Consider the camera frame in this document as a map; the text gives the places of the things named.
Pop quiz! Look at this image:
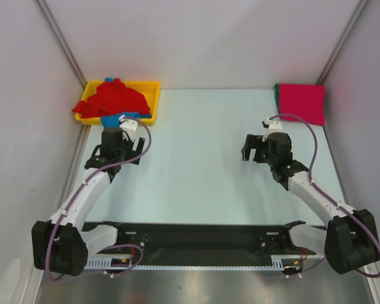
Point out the red t shirt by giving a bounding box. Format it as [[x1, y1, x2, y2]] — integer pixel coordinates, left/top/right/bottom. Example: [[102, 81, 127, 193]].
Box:
[[72, 79, 151, 120]]

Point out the yellow plastic tray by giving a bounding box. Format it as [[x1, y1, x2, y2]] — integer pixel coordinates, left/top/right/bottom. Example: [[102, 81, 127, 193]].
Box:
[[75, 78, 160, 127]]

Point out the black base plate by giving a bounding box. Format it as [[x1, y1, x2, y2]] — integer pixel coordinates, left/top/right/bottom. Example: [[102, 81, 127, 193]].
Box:
[[102, 222, 310, 267]]

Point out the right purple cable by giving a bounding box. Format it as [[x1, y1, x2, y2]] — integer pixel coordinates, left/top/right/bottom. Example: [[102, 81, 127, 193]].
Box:
[[269, 113, 380, 279]]

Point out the blue t shirt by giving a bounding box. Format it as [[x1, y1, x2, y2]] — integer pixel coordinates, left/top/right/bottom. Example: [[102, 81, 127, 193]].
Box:
[[99, 77, 153, 129]]

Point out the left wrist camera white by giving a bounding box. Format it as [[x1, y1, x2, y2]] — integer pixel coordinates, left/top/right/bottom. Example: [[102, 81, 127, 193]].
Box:
[[118, 115, 138, 143]]

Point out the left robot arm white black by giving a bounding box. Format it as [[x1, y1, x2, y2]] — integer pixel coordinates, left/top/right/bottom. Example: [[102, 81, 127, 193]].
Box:
[[31, 127, 152, 281]]

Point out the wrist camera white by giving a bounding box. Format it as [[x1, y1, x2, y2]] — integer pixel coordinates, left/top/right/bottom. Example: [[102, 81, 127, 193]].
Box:
[[262, 118, 283, 142], [118, 115, 138, 143]]

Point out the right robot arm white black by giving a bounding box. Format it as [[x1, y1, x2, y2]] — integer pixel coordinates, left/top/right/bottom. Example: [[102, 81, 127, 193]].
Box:
[[241, 132, 380, 274]]

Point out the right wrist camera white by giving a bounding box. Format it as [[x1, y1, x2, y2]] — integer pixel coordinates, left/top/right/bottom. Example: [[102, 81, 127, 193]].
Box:
[[262, 118, 283, 142]]

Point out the grey slotted cable duct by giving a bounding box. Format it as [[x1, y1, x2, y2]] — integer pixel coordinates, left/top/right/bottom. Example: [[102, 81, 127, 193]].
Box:
[[85, 255, 322, 272]]

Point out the folded magenta t shirt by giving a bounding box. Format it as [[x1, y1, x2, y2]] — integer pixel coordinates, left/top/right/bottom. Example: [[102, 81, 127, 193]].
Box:
[[274, 84, 326, 126]]

